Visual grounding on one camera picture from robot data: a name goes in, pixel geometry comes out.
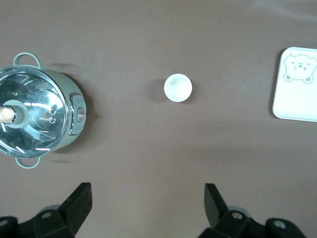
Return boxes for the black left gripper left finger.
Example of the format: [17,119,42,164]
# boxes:
[0,182,93,238]

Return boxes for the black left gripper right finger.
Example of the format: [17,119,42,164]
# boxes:
[199,183,305,238]

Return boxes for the white IKEA cup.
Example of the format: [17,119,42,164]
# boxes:
[163,73,193,103]

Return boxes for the brown table mat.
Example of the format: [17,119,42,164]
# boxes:
[0,0,317,238]

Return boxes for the sage green electric cooking pot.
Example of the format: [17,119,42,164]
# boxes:
[0,52,87,170]

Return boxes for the cream tray with bear print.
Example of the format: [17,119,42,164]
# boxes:
[271,47,317,122]

